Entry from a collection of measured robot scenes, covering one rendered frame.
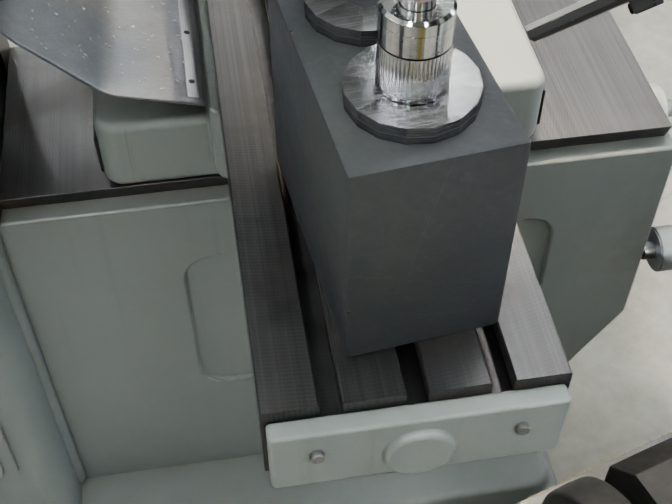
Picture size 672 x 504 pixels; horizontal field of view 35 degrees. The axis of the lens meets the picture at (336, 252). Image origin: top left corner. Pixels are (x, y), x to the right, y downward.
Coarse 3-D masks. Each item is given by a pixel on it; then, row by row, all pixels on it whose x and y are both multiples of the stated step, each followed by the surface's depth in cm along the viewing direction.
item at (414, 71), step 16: (384, 32) 62; (448, 32) 62; (384, 48) 63; (400, 48) 62; (416, 48) 62; (432, 48) 62; (448, 48) 63; (384, 64) 64; (400, 64) 63; (416, 64) 63; (432, 64) 63; (448, 64) 64; (384, 80) 65; (400, 80) 64; (416, 80) 64; (432, 80) 64; (448, 80) 66; (400, 96) 65; (416, 96) 65; (432, 96) 65
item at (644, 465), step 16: (656, 448) 118; (624, 464) 116; (640, 464) 115; (656, 464) 114; (608, 480) 119; (624, 480) 115; (640, 480) 112; (656, 480) 112; (640, 496) 113; (656, 496) 111
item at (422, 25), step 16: (384, 0) 62; (448, 0) 62; (384, 16) 62; (400, 16) 61; (416, 16) 61; (432, 16) 61; (448, 16) 61; (400, 32) 62; (416, 32) 61; (432, 32) 61
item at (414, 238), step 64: (320, 0) 73; (320, 64) 70; (320, 128) 68; (384, 128) 64; (448, 128) 65; (512, 128) 66; (320, 192) 73; (384, 192) 65; (448, 192) 66; (512, 192) 68; (320, 256) 79; (384, 256) 69; (448, 256) 71; (384, 320) 75; (448, 320) 77
